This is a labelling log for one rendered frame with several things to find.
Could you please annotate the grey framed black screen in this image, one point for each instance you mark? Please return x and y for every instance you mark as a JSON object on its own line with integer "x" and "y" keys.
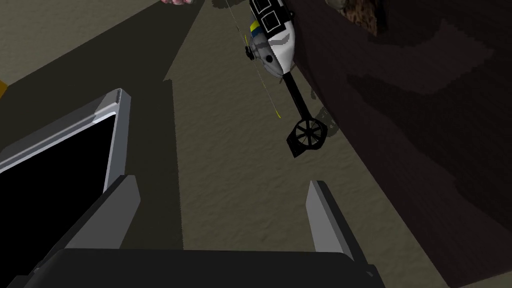
{"x": 52, "y": 180}

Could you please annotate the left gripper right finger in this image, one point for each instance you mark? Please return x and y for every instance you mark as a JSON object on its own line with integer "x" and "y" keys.
{"x": 326, "y": 224}

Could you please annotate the white and black toy helicopter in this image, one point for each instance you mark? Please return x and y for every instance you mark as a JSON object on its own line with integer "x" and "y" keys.
{"x": 276, "y": 44}

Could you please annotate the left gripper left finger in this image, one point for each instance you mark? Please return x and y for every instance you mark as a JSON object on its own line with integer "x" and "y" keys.
{"x": 108, "y": 216}

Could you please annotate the pink lumpy object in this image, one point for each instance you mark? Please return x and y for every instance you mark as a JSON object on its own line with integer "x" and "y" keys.
{"x": 178, "y": 1}

